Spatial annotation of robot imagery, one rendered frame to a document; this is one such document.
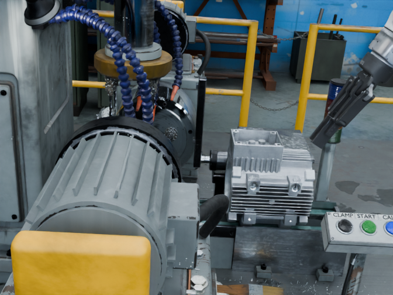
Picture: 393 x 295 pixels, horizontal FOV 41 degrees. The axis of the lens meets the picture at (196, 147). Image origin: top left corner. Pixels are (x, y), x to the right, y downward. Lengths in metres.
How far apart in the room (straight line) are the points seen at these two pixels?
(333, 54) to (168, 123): 4.66
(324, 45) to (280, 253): 4.76
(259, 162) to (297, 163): 0.10
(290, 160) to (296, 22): 5.14
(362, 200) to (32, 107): 1.15
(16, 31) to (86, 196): 0.59
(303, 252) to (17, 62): 0.82
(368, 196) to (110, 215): 1.42
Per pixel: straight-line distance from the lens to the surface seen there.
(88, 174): 0.62
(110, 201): 0.57
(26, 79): 1.12
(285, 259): 1.40
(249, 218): 1.31
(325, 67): 6.08
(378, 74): 1.21
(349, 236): 1.14
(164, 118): 1.51
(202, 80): 1.38
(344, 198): 1.85
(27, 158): 1.19
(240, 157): 1.27
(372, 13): 6.61
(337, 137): 1.66
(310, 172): 1.30
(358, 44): 6.64
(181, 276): 0.76
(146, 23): 1.20
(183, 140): 1.53
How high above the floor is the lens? 1.63
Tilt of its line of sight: 23 degrees down
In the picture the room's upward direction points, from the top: 4 degrees clockwise
